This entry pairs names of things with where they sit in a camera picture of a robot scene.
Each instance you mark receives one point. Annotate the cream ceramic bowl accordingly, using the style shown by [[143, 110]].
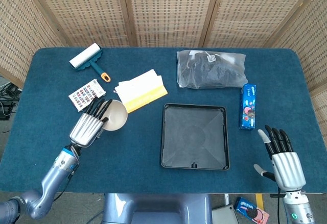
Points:
[[118, 118]]

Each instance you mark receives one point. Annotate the colourful sticker card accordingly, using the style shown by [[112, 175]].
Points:
[[85, 94]]

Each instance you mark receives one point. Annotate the Oreo packet with pink end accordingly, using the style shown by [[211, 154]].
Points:
[[251, 210]]

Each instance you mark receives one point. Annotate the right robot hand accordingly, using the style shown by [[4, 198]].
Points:
[[283, 160]]

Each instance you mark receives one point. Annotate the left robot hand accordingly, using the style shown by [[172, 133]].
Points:
[[88, 127]]

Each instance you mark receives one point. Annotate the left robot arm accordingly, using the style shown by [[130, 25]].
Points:
[[43, 185]]

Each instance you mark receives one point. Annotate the black square plastic tray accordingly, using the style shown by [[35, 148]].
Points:
[[195, 137]]

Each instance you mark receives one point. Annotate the blue table cloth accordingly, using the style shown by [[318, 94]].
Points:
[[143, 157]]

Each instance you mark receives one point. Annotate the clear bag with dark clothing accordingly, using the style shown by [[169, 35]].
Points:
[[210, 72]]

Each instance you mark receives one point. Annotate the robot torso base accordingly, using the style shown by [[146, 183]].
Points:
[[157, 208]]

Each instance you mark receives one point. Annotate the woven rattan folding screen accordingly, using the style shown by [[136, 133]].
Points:
[[163, 12]]

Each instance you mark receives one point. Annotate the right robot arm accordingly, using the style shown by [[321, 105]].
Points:
[[297, 206]]

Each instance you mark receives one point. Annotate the teal lint roller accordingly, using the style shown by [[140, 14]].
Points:
[[88, 58]]

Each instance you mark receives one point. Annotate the white and yellow paper bag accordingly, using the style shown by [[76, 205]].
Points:
[[141, 91]]

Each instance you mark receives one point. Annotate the grey flat box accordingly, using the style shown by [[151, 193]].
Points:
[[224, 215]]

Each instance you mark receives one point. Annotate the blue Oreo cookie box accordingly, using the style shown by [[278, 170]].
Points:
[[248, 106]]

